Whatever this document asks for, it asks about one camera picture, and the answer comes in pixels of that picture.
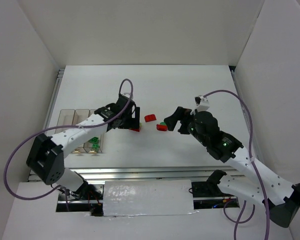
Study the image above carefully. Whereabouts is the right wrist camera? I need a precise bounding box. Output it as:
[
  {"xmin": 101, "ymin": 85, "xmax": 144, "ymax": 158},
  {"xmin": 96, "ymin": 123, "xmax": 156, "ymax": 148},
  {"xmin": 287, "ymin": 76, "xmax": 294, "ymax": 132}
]
[{"xmin": 194, "ymin": 95, "xmax": 210, "ymax": 112}]

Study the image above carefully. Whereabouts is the clear container middle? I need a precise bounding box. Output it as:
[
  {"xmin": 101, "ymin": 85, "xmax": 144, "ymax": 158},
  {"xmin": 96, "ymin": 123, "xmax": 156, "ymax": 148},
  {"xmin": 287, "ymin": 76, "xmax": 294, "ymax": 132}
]
[{"xmin": 72, "ymin": 109, "xmax": 90, "ymax": 154}]

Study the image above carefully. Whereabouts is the red and lime lego stack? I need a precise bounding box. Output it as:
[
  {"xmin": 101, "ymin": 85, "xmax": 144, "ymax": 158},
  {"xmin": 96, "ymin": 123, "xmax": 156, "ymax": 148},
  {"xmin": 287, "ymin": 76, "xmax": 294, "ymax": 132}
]
[{"xmin": 129, "ymin": 123, "xmax": 142, "ymax": 132}]

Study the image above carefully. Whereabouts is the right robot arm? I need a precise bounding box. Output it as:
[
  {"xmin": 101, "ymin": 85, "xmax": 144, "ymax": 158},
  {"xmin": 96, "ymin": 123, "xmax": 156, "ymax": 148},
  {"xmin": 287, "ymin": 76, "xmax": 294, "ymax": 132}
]
[{"xmin": 164, "ymin": 106, "xmax": 300, "ymax": 228}]

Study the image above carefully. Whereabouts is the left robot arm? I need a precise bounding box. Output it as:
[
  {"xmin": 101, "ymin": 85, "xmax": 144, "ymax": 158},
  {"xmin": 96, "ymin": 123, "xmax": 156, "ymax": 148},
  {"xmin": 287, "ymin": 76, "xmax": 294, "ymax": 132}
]
[{"xmin": 26, "ymin": 94, "xmax": 140, "ymax": 199}]

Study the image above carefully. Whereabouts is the small green lego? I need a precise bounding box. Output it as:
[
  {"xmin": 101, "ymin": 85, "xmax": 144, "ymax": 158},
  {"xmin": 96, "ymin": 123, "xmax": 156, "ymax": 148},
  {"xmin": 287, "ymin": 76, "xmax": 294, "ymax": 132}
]
[{"xmin": 91, "ymin": 144, "xmax": 100, "ymax": 152}]

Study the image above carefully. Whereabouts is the aluminium rail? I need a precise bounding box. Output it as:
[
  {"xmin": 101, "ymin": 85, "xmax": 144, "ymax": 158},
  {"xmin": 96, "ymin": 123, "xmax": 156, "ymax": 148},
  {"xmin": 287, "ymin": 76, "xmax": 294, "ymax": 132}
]
[{"xmin": 70, "ymin": 166, "xmax": 244, "ymax": 182}]

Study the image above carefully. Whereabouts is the red and green round lego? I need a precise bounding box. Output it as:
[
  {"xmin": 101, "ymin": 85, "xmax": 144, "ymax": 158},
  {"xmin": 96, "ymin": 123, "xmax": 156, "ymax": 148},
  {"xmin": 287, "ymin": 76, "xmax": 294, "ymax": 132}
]
[{"xmin": 156, "ymin": 121, "xmax": 168, "ymax": 132}]

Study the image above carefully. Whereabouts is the clear container right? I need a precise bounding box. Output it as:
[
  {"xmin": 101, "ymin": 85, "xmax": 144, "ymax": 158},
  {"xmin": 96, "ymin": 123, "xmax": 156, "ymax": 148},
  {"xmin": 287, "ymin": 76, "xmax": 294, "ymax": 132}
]
[{"xmin": 83, "ymin": 109, "xmax": 106, "ymax": 154}]

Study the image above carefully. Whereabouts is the clear container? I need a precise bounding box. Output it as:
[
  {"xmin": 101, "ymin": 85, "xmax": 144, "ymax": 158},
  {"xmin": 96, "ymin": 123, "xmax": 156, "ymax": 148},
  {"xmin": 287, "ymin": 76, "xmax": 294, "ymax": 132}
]
[
  {"xmin": 57, "ymin": 109, "xmax": 75, "ymax": 126},
  {"xmin": 83, "ymin": 109, "xmax": 106, "ymax": 154},
  {"xmin": 72, "ymin": 109, "xmax": 90, "ymax": 154}
]

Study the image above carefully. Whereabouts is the clear container left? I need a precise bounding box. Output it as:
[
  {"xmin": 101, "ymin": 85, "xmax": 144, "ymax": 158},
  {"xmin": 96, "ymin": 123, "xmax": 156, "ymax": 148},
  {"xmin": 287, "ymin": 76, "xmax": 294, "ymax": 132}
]
[{"xmin": 57, "ymin": 109, "xmax": 75, "ymax": 126}]

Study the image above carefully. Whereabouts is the red curved lego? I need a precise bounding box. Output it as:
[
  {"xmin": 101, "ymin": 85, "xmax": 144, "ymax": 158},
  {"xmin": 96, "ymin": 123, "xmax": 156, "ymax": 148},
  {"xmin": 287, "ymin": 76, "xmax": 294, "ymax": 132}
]
[{"xmin": 144, "ymin": 114, "xmax": 157, "ymax": 123}]

